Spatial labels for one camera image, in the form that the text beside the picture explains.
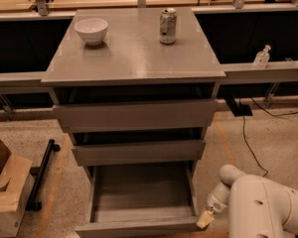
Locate cardboard box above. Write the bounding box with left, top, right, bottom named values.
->
left=0, top=139, right=34, bottom=238

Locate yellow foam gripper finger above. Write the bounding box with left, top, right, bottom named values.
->
left=197, top=210, right=215, bottom=229

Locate grey bottom drawer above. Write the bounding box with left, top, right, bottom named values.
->
left=75, top=162, right=200, bottom=238

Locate clear sanitizer bottle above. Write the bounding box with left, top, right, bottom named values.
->
left=253, top=45, right=271, bottom=68

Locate black floor cable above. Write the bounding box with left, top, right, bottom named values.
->
left=241, top=97, right=298, bottom=178

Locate grey top drawer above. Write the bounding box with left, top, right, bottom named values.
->
left=52, top=84, right=219, bottom=133

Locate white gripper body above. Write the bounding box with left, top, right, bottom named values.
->
left=206, top=182, right=230, bottom=213

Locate grey middle drawer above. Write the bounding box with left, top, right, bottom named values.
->
left=72, top=128, right=206, bottom=166

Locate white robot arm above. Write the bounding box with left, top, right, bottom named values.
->
left=197, top=165, right=298, bottom=238

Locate black metal bar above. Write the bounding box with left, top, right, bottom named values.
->
left=26, top=139, right=61, bottom=211

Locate black power box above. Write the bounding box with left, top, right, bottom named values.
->
left=225, top=98, right=252, bottom=117

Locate grey drawer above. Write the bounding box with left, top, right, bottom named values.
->
left=72, top=128, right=206, bottom=166
left=75, top=162, right=200, bottom=238
left=52, top=84, right=219, bottom=133

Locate grey drawer cabinet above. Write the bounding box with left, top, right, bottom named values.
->
left=41, top=7, right=226, bottom=183

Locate crushed soda can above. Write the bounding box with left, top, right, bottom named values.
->
left=160, top=7, right=177, bottom=45

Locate white ceramic bowl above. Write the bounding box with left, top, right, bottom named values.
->
left=74, top=18, right=108, bottom=45

